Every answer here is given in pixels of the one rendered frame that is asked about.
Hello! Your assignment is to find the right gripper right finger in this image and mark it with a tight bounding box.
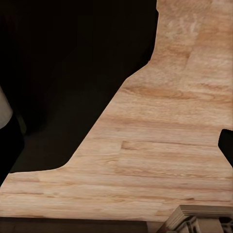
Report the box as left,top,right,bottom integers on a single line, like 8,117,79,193
218,129,233,167

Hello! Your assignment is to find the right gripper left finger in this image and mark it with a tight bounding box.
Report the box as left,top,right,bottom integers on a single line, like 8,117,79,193
0,129,25,186

